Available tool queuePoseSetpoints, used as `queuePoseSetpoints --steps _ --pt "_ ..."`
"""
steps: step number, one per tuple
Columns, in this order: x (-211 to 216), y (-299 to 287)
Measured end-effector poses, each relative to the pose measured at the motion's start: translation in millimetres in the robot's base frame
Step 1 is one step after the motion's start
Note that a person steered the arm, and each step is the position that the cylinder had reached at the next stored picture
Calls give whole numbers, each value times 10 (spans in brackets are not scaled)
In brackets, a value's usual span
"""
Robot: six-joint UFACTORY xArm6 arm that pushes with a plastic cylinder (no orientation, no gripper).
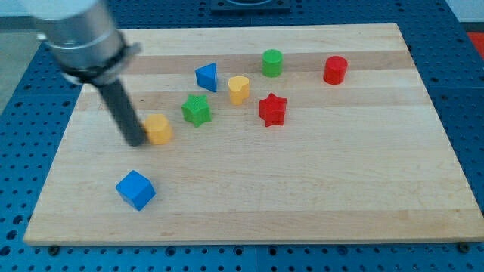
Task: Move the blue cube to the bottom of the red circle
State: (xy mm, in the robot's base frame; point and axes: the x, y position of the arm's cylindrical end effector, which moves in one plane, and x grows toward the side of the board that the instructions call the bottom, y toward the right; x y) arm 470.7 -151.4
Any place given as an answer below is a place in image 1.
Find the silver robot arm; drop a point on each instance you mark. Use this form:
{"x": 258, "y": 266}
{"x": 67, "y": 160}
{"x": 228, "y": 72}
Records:
{"x": 84, "y": 39}

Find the blue cube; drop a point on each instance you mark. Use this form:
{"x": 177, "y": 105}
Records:
{"x": 136, "y": 190}

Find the red star block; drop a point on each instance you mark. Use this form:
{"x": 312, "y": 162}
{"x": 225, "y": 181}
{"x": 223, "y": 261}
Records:
{"x": 272, "y": 110}

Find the yellow heart block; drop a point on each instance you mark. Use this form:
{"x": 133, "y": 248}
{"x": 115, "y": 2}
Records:
{"x": 239, "y": 89}

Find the green star block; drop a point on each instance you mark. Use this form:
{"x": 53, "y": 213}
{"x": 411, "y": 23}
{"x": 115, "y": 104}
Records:
{"x": 196, "y": 110}

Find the blue triangle block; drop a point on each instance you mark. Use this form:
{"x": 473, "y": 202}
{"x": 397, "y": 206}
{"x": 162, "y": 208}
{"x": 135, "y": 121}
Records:
{"x": 207, "y": 77}

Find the wooden board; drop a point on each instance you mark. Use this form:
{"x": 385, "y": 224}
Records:
{"x": 364, "y": 161}

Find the green cylinder block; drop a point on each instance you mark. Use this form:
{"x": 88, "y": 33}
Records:
{"x": 272, "y": 63}

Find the yellow pentagon block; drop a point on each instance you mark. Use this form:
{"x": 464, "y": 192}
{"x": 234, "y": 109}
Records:
{"x": 158, "y": 129}

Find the red cylinder block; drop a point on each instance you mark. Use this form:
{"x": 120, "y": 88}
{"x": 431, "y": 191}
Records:
{"x": 335, "y": 69}

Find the black pusher rod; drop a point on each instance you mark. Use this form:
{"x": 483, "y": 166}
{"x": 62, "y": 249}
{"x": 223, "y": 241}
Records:
{"x": 123, "y": 113}

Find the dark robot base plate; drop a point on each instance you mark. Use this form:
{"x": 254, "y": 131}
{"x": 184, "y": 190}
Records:
{"x": 222, "y": 6}

